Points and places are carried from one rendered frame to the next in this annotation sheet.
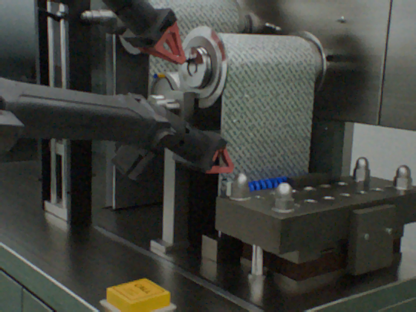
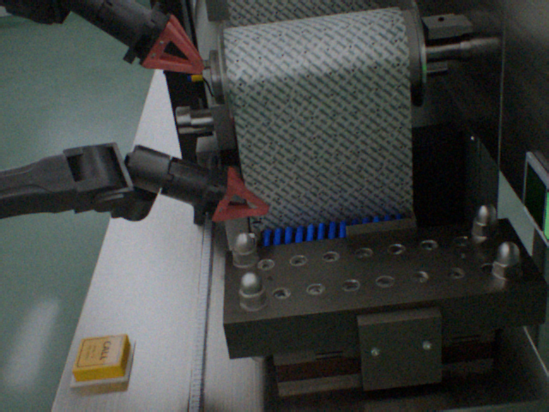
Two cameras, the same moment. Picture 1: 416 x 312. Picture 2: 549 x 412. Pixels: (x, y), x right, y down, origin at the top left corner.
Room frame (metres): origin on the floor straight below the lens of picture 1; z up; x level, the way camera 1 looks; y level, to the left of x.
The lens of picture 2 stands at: (0.46, -0.63, 1.60)
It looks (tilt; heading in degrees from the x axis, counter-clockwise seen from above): 30 degrees down; 41
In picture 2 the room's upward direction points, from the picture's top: 8 degrees counter-clockwise
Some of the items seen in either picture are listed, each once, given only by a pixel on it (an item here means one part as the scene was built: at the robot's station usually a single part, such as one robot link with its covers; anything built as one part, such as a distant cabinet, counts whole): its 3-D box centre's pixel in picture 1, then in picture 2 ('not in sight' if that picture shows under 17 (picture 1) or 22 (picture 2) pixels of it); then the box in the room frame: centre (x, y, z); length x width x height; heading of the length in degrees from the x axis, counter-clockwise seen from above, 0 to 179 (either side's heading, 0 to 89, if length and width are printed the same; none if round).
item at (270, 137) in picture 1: (267, 144); (328, 177); (1.19, -0.11, 1.11); 0.23 x 0.01 x 0.18; 129
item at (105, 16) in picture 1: (95, 17); not in sight; (1.31, 0.24, 1.33); 0.06 x 0.03 x 0.03; 129
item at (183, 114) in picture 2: (156, 105); (184, 119); (1.14, 0.10, 1.18); 0.04 x 0.02 x 0.04; 39
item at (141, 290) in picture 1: (138, 297); (102, 357); (0.89, 0.10, 0.91); 0.07 x 0.07 x 0.02; 39
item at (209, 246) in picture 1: (264, 235); not in sight; (1.19, -0.12, 0.92); 0.28 x 0.04 x 0.04; 129
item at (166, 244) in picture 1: (171, 170); (223, 190); (1.16, 0.07, 1.05); 0.06 x 0.05 x 0.31; 129
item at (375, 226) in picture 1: (372, 238); (400, 350); (1.06, -0.29, 0.96); 0.10 x 0.03 x 0.11; 129
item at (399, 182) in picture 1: (403, 176); (508, 257); (1.19, -0.37, 1.05); 0.04 x 0.04 x 0.04
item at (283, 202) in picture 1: (284, 196); (251, 287); (0.99, -0.12, 1.05); 0.04 x 0.04 x 0.04
